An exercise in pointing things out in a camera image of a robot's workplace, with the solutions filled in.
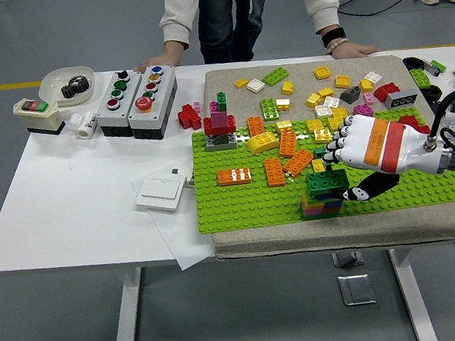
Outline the person's left hand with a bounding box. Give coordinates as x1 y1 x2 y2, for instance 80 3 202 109
324 37 381 62

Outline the person's right hand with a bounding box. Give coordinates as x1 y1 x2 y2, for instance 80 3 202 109
133 51 182 74

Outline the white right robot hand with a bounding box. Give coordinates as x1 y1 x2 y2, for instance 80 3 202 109
317 104 451 206

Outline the dark green long brick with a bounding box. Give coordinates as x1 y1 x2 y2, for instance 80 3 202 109
304 168 352 199

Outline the large red stepped brick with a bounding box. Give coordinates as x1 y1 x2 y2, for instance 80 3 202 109
398 113 431 137

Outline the magenta pink square brick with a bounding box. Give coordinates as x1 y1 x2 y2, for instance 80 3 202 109
351 102 374 120

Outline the dark grey slope brick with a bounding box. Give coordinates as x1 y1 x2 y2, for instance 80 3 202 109
339 86 363 105

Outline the grey brick with holes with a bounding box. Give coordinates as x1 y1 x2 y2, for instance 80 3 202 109
384 88 420 111

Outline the red cross-shaped brick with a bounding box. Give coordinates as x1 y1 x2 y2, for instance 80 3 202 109
176 103 203 131

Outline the glossy yellow square brick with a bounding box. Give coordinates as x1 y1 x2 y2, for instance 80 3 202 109
312 127 334 145

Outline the lime green medium brick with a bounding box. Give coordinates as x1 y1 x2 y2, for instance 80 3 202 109
259 96 283 123
409 66 433 90

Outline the red wide brick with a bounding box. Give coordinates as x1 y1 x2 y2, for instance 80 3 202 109
202 113 237 137

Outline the pink tall brick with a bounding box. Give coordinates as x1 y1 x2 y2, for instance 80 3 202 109
208 100 230 127

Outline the lime green long brick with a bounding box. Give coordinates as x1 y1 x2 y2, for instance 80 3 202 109
261 66 291 88

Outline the orange long brick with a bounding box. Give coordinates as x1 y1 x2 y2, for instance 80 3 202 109
281 147 317 178
263 156 287 188
215 165 253 188
274 129 300 160

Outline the multicolour brick stack lime top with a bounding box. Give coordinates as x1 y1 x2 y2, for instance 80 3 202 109
298 189 347 221

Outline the grey arch brick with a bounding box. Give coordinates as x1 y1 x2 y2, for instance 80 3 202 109
204 130 239 152

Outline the yellow curved brick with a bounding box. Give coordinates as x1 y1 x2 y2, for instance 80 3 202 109
245 130 281 156

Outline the black wristband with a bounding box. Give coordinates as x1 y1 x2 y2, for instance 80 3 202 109
320 26 347 45

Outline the grey emergency-stop control box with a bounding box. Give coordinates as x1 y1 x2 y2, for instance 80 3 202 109
122 63 184 143

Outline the grey four-button control box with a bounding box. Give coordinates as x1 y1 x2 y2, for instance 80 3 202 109
92 68 150 141

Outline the silver metal clip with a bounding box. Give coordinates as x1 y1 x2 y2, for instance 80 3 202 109
420 58 443 79

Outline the black metal gear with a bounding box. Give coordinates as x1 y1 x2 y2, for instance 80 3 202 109
60 80 82 100
69 74 91 94

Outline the white pipe tee fitting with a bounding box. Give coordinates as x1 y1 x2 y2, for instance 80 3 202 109
68 109 101 141

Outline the white plastic bowl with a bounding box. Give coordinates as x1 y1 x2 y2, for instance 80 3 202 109
36 64 98 109

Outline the metal floor socket box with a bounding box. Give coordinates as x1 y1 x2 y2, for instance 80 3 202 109
335 271 377 309

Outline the white table leg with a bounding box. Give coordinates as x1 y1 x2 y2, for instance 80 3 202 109
101 266 151 341
386 245 438 341

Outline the grey-brown mat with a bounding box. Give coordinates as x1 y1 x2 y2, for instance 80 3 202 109
194 44 455 271

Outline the lime green studded baseplate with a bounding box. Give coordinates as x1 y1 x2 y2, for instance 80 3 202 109
187 100 455 235

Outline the white paper sheet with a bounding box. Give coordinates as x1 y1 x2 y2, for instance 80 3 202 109
130 168 218 276

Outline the pale bead bracelet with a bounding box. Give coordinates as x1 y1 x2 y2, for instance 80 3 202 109
324 36 351 56

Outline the white wall switch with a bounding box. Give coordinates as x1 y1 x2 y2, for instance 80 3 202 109
132 173 186 215

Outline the beige red-green switch box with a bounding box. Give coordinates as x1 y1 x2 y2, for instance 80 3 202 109
11 93 66 140

